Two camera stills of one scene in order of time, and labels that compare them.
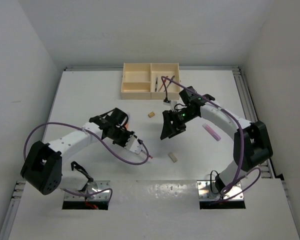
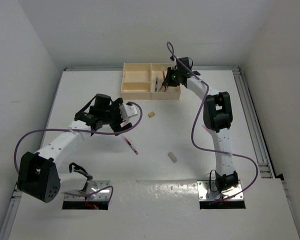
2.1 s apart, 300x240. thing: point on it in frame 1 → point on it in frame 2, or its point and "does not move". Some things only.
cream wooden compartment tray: [142, 81] does not move
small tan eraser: [151, 114] does not move
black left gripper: [129, 133] → [115, 106]
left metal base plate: [93, 187] does not move
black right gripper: [169, 130] → [168, 81]
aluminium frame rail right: [248, 104] does not move
